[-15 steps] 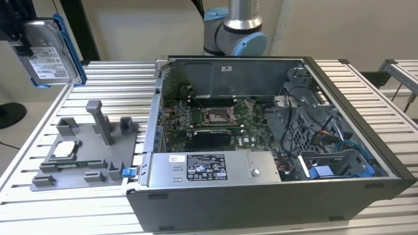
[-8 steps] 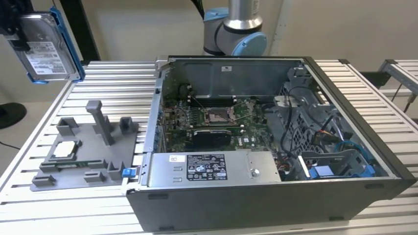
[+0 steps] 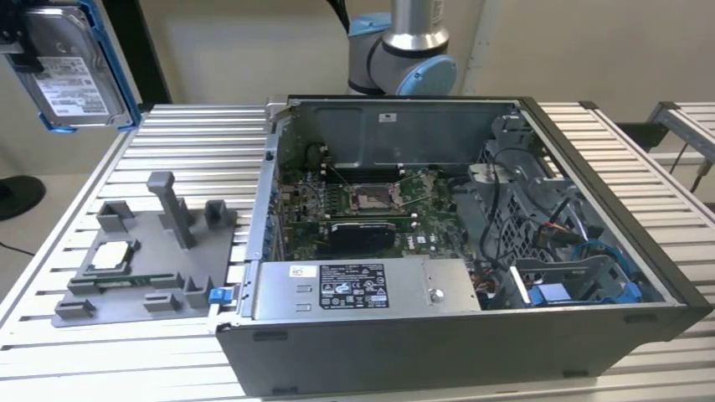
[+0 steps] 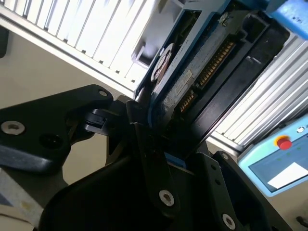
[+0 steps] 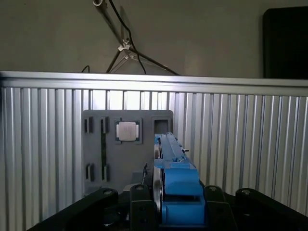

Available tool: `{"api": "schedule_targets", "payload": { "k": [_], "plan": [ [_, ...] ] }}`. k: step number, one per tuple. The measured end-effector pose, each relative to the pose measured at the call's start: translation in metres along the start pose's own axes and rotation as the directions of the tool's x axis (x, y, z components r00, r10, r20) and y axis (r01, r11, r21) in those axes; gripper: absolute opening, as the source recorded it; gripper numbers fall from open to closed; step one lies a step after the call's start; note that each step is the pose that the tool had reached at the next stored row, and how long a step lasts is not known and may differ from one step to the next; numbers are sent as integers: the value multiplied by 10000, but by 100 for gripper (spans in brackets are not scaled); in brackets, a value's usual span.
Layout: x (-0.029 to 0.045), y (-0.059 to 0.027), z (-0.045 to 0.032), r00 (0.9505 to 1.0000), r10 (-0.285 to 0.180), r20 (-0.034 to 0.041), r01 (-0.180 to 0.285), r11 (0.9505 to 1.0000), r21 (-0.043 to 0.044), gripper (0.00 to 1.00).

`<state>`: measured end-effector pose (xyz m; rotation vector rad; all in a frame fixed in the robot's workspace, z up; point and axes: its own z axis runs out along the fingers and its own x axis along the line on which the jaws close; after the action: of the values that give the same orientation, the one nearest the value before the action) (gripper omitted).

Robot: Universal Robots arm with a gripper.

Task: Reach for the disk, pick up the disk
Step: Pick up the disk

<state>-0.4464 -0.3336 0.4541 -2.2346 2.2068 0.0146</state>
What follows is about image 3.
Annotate hard disk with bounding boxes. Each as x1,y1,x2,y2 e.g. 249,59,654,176
4,0,141,134

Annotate metal disk bay cage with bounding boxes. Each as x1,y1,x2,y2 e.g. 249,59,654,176
451,137,670,312

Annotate blue carrier in disk bay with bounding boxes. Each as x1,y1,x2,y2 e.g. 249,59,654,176
525,284,643,309

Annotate black round stand base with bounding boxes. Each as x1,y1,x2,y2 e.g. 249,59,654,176
0,175,47,222

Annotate grey plastic parts rack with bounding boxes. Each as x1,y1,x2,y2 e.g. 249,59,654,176
51,170,240,329

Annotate silver CPU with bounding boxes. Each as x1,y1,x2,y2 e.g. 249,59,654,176
91,241,136,270

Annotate green RAM stick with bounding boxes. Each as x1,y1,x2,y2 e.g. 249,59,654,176
97,273,177,291

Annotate blue case latch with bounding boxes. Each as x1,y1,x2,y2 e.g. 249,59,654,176
204,286,235,306

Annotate CPU socket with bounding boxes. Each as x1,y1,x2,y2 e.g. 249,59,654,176
347,183,404,215

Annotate black graphics card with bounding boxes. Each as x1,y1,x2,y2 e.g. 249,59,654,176
325,220,399,257

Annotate green motherboard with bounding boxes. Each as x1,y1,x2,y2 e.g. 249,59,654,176
276,165,476,263

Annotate silver power supply unit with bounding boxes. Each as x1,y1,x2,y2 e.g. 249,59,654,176
251,258,483,322

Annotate black PC case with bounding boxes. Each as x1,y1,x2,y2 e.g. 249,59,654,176
215,94,715,398

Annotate metal slat side table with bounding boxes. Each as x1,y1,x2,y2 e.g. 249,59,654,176
647,100,715,168

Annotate black upright post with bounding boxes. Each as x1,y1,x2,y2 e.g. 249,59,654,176
104,0,175,106

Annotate thin black floor cable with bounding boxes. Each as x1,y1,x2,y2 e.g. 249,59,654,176
0,240,37,257

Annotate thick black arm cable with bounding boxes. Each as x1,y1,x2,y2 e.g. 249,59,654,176
327,0,353,27

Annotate black power wire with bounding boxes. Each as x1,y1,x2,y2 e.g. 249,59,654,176
535,196,576,252

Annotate blue data wire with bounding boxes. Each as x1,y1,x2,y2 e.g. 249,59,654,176
573,239,642,294

